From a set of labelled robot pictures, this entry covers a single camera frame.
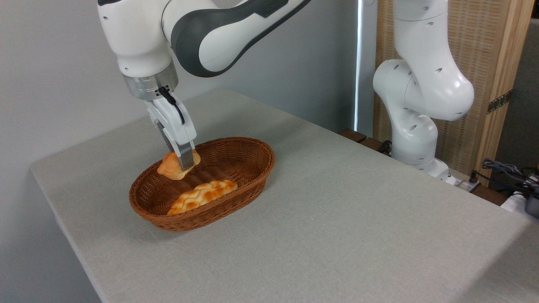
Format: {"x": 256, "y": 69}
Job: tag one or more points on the wooden lattice screen panel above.
{"x": 484, "y": 50}

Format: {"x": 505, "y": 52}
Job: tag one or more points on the brown oval wicker basket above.
{"x": 248, "y": 168}

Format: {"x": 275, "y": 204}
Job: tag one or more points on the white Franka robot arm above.
{"x": 139, "y": 33}

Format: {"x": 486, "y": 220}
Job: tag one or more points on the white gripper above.
{"x": 174, "y": 122}

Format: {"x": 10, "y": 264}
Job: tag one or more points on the grey tablecloth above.
{"x": 337, "y": 219}

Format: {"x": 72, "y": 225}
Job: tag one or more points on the long braided bread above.
{"x": 202, "y": 194}

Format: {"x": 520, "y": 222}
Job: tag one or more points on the metal screen hinge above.
{"x": 499, "y": 102}

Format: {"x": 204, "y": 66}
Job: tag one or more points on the round knotted bread roll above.
{"x": 170, "y": 166}

